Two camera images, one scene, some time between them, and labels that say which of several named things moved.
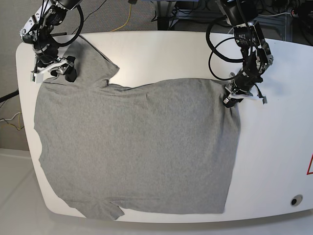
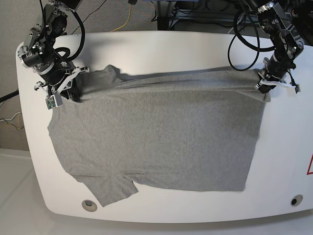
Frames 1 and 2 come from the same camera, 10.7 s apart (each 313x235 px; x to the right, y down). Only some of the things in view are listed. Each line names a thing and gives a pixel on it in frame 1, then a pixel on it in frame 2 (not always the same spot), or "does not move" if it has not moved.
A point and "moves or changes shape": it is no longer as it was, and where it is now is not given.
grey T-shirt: x=170 y=148 moves or changes shape
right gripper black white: x=240 y=88 -> x=277 y=71
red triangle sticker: x=310 y=171 does not move
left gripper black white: x=46 y=62 -> x=65 y=84
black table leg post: x=163 y=23 does not move
